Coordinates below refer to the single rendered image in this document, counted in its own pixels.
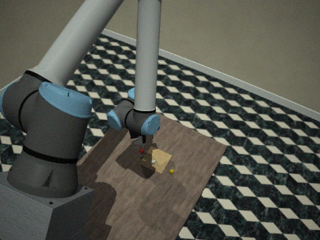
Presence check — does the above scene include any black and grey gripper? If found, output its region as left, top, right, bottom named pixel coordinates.
left=129, top=129, right=146, bottom=148

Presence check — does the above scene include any tan flat mat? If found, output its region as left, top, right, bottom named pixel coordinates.
left=140, top=146, right=172, bottom=174

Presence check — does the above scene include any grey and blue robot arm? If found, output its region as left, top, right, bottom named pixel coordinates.
left=0, top=0, right=161, bottom=198

